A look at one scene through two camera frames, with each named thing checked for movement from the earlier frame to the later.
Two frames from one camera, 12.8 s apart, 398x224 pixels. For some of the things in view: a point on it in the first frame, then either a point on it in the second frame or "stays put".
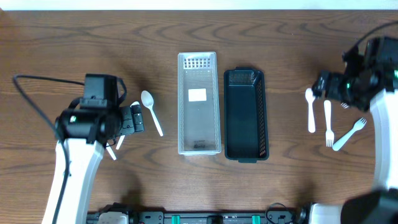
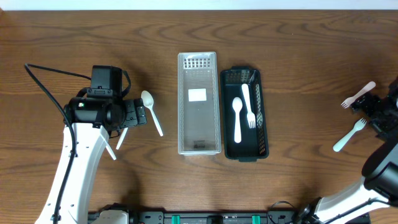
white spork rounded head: [310, 98] → [237, 105]
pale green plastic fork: [358, 126] stays put
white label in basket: [197, 94] stays put
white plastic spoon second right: [123, 136] stays put
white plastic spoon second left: [108, 147] stays put
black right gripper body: [320, 86] → [369, 108]
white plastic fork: [329, 135] → [250, 116]
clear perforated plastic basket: [199, 120] stays put
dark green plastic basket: [245, 131] stays put
